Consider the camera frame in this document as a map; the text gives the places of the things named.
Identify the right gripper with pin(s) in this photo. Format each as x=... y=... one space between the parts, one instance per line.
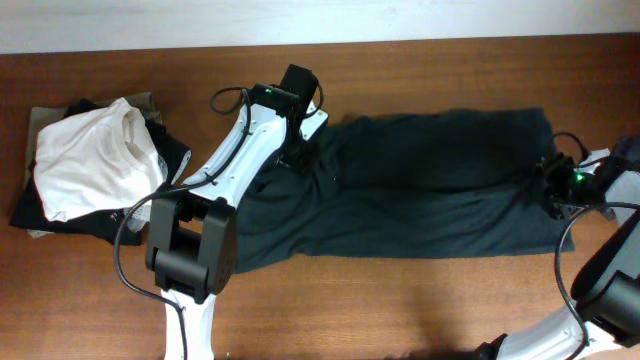
x=552 y=167

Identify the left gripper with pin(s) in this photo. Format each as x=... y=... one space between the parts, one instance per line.
x=305 y=158

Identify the dark green Nike t-shirt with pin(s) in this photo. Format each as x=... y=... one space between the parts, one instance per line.
x=456 y=184

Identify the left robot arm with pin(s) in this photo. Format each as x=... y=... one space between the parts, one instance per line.
x=192 y=247

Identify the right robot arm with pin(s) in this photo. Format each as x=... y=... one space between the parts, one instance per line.
x=601 y=307

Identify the grey patterned folded garment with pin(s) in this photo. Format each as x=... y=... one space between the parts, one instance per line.
x=173 y=159

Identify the white folded t-shirt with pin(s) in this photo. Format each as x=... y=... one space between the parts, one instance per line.
x=103 y=159

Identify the black folded garment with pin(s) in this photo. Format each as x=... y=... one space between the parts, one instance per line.
x=104 y=224

